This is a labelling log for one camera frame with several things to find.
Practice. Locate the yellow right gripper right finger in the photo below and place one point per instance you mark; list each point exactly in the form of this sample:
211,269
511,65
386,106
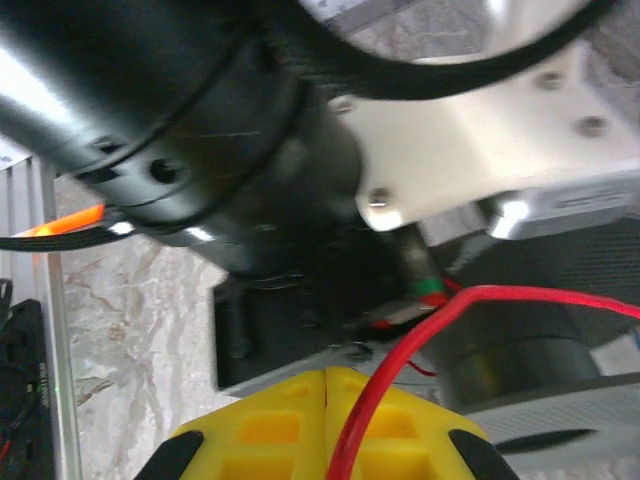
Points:
425,440

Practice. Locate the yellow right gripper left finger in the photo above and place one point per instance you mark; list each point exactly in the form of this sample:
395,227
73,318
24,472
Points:
270,430

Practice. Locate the orange tag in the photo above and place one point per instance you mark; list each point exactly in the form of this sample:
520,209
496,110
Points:
70,222

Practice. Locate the aluminium profile frame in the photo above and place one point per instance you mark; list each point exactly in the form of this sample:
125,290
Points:
55,350

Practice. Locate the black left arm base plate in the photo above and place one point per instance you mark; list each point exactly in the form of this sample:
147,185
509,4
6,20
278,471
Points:
25,375

